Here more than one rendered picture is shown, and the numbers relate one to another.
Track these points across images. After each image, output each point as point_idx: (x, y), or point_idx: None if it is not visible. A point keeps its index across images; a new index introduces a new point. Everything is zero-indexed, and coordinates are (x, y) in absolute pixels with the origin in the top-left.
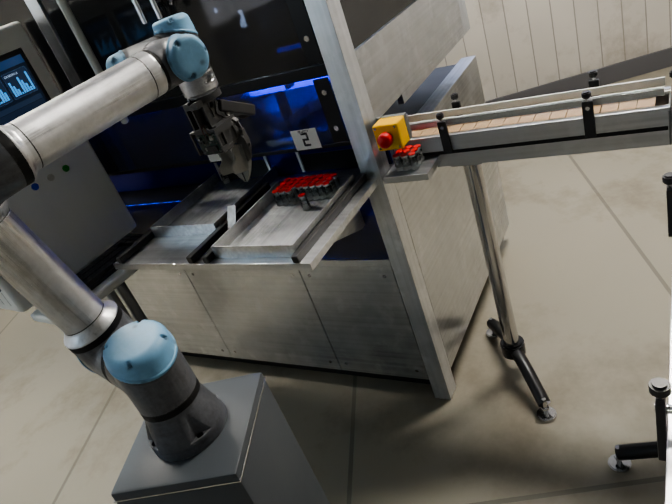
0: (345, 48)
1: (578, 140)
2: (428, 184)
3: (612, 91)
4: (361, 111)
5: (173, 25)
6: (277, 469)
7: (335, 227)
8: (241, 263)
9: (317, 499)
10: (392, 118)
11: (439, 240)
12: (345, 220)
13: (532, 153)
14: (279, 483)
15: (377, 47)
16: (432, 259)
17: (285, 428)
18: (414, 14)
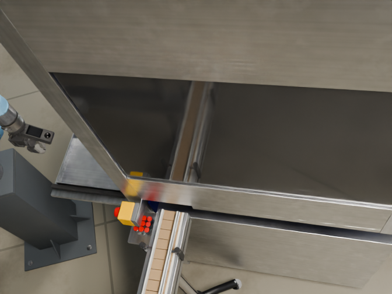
0: (112, 174)
1: None
2: (207, 232)
3: None
4: (122, 192)
5: None
6: (3, 210)
7: (82, 197)
8: (66, 153)
9: (39, 220)
10: (128, 213)
11: (206, 244)
12: (90, 200)
13: None
14: (1, 212)
15: (163, 186)
16: (189, 242)
17: (23, 205)
18: (252, 196)
